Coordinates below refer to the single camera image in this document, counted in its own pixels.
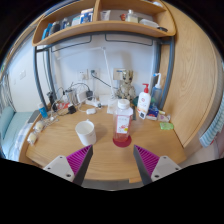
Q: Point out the wrapped round bun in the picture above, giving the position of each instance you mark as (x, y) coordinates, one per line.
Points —
(39, 126)
(33, 138)

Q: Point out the dark grey laptop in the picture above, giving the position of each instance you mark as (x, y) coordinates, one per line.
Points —
(34, 116)

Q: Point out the clear bottle with red drink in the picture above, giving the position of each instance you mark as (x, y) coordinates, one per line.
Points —
(122, 125)

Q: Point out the metal cup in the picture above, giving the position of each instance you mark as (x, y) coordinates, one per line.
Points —
(72, 96)

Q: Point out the small blue box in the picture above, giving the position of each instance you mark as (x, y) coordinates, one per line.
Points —
(152, 113)

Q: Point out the teal striped cloth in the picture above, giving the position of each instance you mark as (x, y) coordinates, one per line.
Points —
(213, 126)

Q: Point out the flat round red coaster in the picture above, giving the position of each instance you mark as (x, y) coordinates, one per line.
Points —
(121, 144)

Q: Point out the white red pump bottle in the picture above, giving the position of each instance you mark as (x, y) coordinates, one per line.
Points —
(144, 103)

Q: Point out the white plastic cup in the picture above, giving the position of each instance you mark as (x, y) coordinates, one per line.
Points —
(86, 133)

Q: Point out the light green bed mattress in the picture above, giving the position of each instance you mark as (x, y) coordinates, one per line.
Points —
(15, 130)

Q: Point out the white earbuds case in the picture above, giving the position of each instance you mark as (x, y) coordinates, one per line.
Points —
(91, 111)

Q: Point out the blue white plaid blanket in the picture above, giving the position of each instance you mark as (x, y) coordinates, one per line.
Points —
(20, 143)

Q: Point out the tree creature figurine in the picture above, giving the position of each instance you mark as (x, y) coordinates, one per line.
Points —
(126, 85)

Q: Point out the black charger block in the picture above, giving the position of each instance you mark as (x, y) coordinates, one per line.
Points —
(72, 109)

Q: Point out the pink white small packet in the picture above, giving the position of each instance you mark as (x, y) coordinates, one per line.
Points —
(164, 117)

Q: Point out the blue tube with white cap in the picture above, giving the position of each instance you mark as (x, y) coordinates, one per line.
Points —
(43, 111)

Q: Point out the white wall light switches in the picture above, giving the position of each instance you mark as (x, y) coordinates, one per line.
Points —
(22, 74)

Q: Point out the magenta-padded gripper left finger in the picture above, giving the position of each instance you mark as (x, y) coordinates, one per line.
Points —
(61, 166)

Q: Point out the clear blue spray bottle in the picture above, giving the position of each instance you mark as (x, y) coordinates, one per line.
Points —
(157, 95)

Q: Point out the light green pillow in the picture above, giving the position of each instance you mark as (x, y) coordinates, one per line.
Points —
(5, 121)

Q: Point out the white wall socket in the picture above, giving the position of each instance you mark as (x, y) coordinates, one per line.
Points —
(83, 74)
(94, 73)

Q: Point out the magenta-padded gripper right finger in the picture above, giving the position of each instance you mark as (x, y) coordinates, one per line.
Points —
(161, 166)

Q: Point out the white paper box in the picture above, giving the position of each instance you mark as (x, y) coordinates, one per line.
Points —
(111, 106)

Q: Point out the white desk lamp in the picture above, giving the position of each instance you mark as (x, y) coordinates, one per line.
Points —
(107, 70)

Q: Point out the wooden shelf unit with items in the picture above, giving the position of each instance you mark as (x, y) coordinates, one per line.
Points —
(106, 26)

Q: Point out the white power strip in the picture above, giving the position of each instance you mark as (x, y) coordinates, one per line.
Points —
(93, 102)

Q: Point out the grey metal loft frame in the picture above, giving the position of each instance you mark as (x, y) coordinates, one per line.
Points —
(170, 66)

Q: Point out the green small packet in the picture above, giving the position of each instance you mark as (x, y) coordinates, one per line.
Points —
(166, 126)

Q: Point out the grey striped curtain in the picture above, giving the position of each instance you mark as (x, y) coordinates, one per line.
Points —
(6, 93)

